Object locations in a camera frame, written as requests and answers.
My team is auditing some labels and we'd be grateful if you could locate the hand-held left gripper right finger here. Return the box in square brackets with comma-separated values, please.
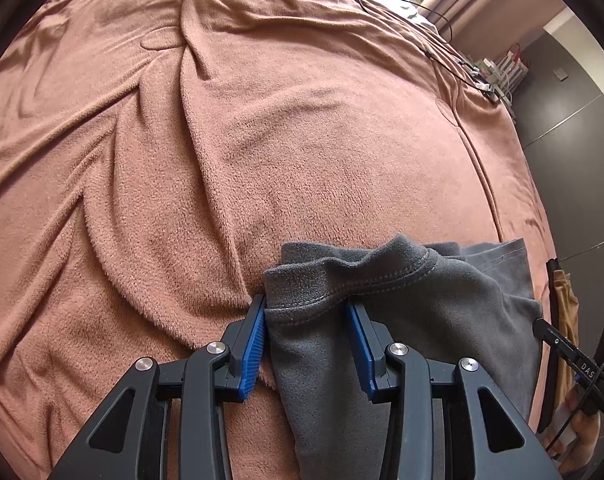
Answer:
[344, 299, 563, 480]

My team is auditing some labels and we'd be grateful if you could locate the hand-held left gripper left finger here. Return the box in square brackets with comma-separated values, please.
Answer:
[46, 294, 267, 480]

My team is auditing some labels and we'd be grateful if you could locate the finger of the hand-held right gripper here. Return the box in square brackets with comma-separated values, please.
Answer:
[532, 316, 574, 362]

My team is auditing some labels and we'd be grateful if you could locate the grey t-shirt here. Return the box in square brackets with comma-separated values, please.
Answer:
[262, 232, 545, 480]

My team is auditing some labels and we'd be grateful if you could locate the person's right hand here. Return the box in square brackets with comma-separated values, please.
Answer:
[546, 386, 604, 463]

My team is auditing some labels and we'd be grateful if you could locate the tan cloth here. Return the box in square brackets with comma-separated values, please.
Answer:
[552, 269, 581, 411]

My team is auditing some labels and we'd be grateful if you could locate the brown blanket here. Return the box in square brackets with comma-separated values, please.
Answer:
[0, 0, 558, 480]

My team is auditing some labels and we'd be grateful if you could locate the white rack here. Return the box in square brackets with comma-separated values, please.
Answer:
[479, 42, 530, 111]

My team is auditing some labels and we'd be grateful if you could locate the black cable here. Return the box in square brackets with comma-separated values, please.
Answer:
[357, 0, 503, 106]

